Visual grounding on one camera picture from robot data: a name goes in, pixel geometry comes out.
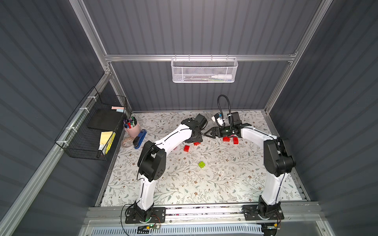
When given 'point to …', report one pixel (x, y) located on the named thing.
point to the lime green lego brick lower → (202, 164)
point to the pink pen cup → (132, 127)
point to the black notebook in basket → (104, 118)
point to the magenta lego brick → (175, 148)
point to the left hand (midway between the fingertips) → (194, 138)
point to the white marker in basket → (229, 76)
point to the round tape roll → (127, 141)
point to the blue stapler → (138, 140)
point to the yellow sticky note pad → (107, 138)
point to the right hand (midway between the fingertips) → (210, 133)
